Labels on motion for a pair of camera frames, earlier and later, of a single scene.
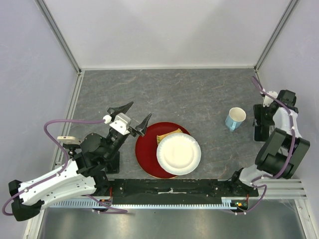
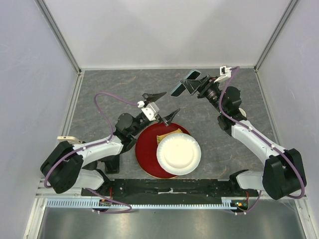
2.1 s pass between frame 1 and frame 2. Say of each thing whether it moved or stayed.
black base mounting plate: stayed
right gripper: moved
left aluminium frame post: stayed
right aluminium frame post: stayed
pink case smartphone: stayed
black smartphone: moved
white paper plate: stayed
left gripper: moved
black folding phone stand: stayed
